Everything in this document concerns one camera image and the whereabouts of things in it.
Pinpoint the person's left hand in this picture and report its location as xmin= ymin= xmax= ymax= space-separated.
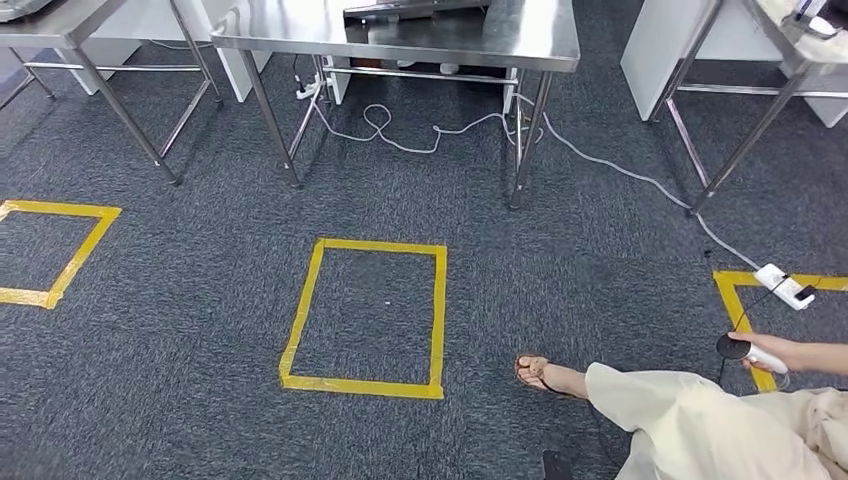
xmin=728 ymin=331 xmax=806 ymax=376

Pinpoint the black round hand controller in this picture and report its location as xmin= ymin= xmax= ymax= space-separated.
xmin=715 ymin=333 xmax=791 ymax=377

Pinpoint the black licence plate holder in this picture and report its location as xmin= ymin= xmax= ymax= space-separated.
xmin=343 ymin=0 xmax=493 ymax=28

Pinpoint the stainless steel workbench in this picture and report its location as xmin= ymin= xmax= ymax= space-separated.
xmin=645 ymin=0 xmax=848 ymax=219
xmin=0 ymin=0 xmax=225 ymax=187
xmin=210 ymin=0 xmax=582 ymax=212

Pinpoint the white power strip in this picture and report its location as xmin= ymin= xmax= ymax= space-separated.
xmin=753 ymin=262 xmax=817 ymax=313
xmin=294 ymin=74 xmax=327 ymax=102

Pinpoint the yellow floor tape square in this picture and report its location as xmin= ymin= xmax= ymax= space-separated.
xmin=712 ymin=269 xmax=848 ymax=394
xmin=0 ymin=199 xmax=123 ymax=311
xmin=278 ymin=237 xmax=449 ymax=401

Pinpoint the person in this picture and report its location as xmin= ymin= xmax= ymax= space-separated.
xmin=515 ymin=331 xmax=848 ymax=480

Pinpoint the brown sandal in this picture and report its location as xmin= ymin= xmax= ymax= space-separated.
xmin=514 ymin=354 xmax=590 ymax=402

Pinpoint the white panel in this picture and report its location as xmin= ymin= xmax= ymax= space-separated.
xmin=56 ymin=0 xmax=274 ymax=104
xmin=620 ymin=0 xmax=848 ymax=129

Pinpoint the black and white device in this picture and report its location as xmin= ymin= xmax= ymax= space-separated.
xmin=781 ymin=0 xmax=848 ymax=42

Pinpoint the thin black cable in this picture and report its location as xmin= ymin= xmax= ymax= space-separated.
xmin=717 ymin=274 xmax=826 ymax=389

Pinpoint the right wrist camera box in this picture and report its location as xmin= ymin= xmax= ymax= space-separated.
xmin=543 ymin=450 xmax=575 ymax=480

